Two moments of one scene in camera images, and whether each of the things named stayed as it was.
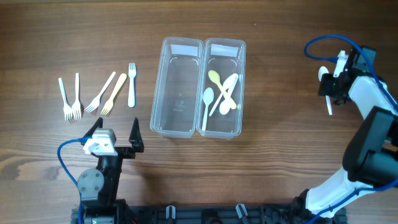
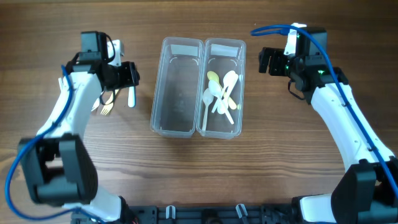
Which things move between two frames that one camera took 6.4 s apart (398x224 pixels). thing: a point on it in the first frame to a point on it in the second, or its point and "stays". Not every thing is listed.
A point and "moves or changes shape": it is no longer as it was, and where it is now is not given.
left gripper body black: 123,152 to 122,76
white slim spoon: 208,96 stays
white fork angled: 97,101 stays
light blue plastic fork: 132,73 stays
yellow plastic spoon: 214,76 stays
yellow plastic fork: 110,103 stays
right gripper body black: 328,86 to 281,65
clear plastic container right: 221,103 stays
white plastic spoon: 322,71 moves or changes shape
